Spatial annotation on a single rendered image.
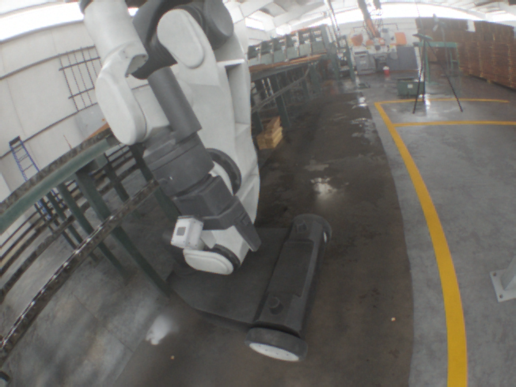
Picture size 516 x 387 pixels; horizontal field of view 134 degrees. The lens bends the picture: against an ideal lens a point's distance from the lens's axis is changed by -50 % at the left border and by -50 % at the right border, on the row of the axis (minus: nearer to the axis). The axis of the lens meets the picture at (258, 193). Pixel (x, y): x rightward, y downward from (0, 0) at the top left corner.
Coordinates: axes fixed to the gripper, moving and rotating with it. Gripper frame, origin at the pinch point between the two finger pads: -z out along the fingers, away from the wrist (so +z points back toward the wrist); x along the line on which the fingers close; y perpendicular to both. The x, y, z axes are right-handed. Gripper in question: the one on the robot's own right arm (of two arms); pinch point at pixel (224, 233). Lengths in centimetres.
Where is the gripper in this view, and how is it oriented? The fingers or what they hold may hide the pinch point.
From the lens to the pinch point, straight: 37.7
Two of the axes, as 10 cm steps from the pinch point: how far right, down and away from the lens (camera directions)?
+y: 4.4, -5.6, 7.0
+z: -4.2, -8.2, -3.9
